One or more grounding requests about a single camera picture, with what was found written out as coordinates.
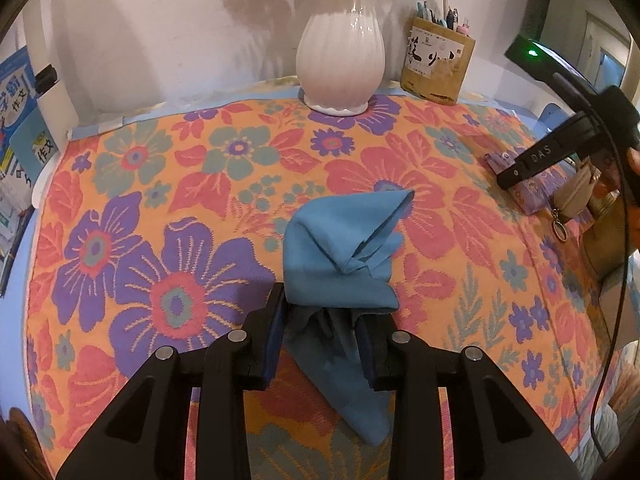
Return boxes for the blue cloth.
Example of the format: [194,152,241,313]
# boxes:
[283,190,413,445]

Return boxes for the person's right hand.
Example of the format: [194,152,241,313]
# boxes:
[627,148,640,249]

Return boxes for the tan small handbag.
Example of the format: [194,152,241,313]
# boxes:
[550,157,602,243]

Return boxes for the purple tissue packet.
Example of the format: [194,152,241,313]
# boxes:
[484,151,573,216]

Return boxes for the floral orange tablecloth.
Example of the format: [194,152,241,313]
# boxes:
[25,94,620,479]

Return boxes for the brown pen holder box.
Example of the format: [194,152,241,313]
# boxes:
[400,1,475,105]

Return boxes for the white ceramic vase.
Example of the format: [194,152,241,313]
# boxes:
[296,0,385,117]

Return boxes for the stack of books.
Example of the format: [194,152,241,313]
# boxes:
[1,47,58,290]

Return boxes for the black cable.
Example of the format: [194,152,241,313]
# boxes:
[552,71,633,463]

